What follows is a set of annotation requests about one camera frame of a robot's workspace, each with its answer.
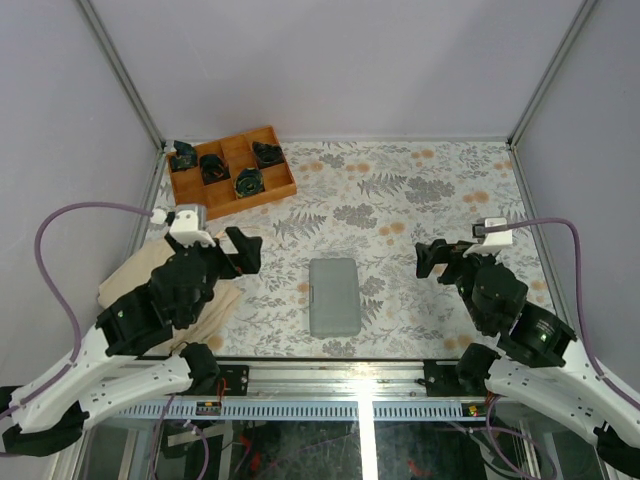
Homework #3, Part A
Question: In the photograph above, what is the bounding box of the beige cloth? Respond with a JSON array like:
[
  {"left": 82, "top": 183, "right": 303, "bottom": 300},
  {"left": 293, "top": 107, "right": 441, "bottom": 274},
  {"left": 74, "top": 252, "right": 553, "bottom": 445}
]
[{"left": 97, "top": 238, "right": 242, "bottom": 355}]

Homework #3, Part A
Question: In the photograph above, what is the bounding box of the dark rolled item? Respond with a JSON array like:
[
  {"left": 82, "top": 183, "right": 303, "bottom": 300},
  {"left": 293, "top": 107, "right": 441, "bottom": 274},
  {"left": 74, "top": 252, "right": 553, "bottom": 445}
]
[
  {"left": 234, "top": 168, "right": 264, "bottom": 198},
  {"left": 170, "top": 140, "right": 198, "bottom": 172},
  {"left": 199, "top": 154, "right": 229, "bottom": 185},
  {"left": 252, "top": 141, "right": 284, "bottom": 168}
]

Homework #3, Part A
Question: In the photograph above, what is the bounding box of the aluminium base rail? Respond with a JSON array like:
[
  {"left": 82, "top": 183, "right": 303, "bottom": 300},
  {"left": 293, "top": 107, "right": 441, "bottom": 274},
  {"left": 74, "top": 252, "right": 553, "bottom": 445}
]
[{"left": 79, "top": 361, "right": 485, "bottom": 428}]

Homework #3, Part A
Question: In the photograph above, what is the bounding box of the dark rolled item back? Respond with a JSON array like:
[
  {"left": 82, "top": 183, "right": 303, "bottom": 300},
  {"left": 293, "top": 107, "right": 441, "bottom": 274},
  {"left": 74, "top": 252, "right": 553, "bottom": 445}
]
[{"left": 252, "top": 141, "right": 284, "bottom": 168}]

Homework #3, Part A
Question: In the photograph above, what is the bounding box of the wooden compartment tray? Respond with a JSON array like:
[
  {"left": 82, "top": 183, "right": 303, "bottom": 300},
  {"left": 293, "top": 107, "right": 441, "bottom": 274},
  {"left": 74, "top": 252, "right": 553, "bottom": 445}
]
[{"left": 167, "top": 125, "right": 297, "bottom": 220}]

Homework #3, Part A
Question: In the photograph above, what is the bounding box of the dark rolled item far left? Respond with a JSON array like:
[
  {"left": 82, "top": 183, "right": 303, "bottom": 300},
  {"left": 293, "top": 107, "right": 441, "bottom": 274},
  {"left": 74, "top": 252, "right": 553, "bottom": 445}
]
[{"left": 170, "top": 140, "right": 198, "bottom": 172}]

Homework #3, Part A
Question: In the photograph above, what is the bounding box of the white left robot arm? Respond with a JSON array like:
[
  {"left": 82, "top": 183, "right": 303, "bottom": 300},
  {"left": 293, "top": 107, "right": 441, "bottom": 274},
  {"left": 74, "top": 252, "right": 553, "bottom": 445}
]
[{"left": 1, "top": 227, "right": 263, "bottom": 457}]

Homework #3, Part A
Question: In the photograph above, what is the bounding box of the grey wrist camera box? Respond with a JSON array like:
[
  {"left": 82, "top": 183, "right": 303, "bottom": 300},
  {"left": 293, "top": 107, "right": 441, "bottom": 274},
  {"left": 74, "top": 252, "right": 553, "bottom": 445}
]
[{"left": 174, "top": 204, "right": 207, "bottom": 226}]

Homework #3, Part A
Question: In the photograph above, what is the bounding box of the dark rolled item centre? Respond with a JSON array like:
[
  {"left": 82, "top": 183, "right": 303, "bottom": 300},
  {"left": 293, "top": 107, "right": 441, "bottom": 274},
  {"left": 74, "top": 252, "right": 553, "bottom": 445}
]
[{"left": 234, "top": 168, "right": 264, "bottom": 198}]

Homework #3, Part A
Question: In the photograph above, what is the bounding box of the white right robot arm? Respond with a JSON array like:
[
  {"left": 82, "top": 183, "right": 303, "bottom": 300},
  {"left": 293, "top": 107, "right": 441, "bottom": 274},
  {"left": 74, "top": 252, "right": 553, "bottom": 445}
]
[{"left": 415, "top": 239, "right": 639, "bottom": 477}]

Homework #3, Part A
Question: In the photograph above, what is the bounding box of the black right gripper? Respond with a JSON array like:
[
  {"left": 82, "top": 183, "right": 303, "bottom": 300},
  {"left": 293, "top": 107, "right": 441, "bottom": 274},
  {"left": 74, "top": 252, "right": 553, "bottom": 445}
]
[{"left": 412, "top": 238, "right": 493, "bottom": 330}]

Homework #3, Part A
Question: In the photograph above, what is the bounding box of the grey plastic tool case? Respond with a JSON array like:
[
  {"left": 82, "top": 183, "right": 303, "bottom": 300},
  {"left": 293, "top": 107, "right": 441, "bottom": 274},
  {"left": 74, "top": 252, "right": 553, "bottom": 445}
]
[{"left": 309, "top": 258, "right": 361, "bottom": 339}]

